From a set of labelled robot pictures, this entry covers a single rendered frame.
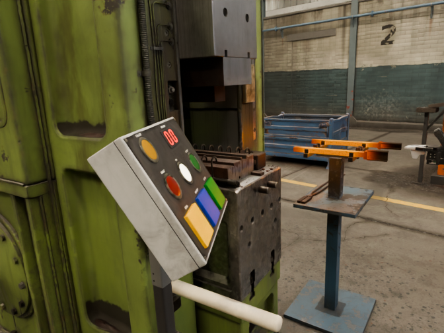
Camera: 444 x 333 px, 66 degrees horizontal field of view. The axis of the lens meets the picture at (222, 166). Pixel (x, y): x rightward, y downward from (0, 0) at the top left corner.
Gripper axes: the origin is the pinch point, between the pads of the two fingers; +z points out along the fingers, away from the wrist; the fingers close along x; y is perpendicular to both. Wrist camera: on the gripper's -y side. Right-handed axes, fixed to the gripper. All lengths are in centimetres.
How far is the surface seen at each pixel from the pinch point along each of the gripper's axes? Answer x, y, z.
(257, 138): -32, -5, 65
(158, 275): -131, 11, 39
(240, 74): -72, -36, 49
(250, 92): -43, -29, 62
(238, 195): -87, 5, 43
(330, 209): -30.7, 26.4, 26.9
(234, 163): -79, -4, 49
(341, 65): 725, -59, 225
